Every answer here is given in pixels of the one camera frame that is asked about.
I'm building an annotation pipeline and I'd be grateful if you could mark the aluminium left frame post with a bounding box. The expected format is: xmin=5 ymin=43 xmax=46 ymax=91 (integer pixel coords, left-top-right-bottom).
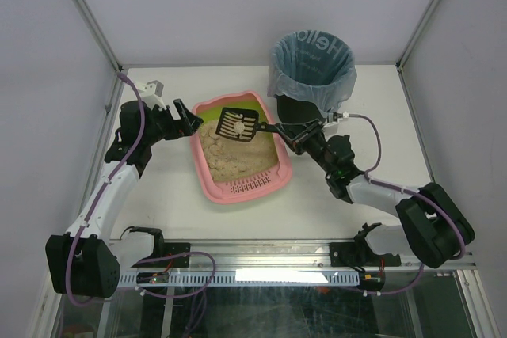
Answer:
xmin=49 ymin=0 xmax=128 ymax=74

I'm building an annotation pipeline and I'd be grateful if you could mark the white slotted cable duct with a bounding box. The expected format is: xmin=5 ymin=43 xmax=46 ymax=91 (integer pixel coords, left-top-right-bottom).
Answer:
xmin=118 ymin=268 xmax=360 ymax=288

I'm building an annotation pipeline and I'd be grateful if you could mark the black slotted litter scoop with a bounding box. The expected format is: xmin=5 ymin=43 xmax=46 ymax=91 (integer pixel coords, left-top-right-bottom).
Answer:
xmin=215 ymin=108 xmax=278 ymax=142

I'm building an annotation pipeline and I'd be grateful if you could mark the black bin with blue liner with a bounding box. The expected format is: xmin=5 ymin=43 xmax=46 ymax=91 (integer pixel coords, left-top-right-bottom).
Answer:
xmin=267 ymin=29 xmax=357 ymax=123

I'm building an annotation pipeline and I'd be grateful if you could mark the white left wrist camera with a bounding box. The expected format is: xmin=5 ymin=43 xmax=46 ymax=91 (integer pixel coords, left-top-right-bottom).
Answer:
xmin=134 ymin=80 xmax=166 ymax=110

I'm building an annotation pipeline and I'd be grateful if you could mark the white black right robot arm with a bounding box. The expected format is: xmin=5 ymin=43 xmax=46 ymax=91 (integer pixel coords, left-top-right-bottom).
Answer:
xmin=276 ymin=120 xmax=475 ymax=268

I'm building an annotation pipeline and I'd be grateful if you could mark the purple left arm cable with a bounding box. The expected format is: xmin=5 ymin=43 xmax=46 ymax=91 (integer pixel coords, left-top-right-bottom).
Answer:
xmin=65 ymin=72 xmax=217 ymax=307

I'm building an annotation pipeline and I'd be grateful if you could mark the beige litter clump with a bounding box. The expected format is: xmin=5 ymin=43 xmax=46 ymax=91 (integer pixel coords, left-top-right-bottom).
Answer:
xmin=234 ymin=122 xmax=245 ymax=135

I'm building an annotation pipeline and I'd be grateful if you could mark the pink cat litter box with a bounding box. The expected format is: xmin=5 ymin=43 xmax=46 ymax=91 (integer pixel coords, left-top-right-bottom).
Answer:
xmin=190 ymin=91 xmax=292 ymax=205

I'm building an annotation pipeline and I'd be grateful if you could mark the beige pellet cat litter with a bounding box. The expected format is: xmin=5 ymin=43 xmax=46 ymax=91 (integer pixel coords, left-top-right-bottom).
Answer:
xmin=198 ymin=120 xmax=278 ymax=182

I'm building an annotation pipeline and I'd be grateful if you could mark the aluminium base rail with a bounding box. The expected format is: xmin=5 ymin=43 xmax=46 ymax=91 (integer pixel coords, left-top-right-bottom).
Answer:
xmin=106 ymin=237 xmax=476 ymax=274

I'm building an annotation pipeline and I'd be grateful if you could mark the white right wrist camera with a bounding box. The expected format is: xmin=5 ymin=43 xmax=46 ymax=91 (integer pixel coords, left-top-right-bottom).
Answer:
xmin=323 ymin=112 xmax=351 ymax=130

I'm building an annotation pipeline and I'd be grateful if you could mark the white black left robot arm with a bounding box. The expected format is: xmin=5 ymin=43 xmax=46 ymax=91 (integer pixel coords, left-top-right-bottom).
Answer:
xmin=45 ymin=99 xmax=203 ymax=298

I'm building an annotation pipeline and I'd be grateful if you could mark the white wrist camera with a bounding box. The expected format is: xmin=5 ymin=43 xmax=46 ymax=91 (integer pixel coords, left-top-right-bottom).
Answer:
xmin=134 ymin=80 xmax=166 ymax=110
xmin=323 ymin=112 xmax=351 ymax=130

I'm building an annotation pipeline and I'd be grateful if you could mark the aluminium frame post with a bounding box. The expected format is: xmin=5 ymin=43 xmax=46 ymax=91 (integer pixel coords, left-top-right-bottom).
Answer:
xmin=49 ymin=0 xmax=128 ymax=74
xmin=395 ymin=0 xmax=443 ymax=70

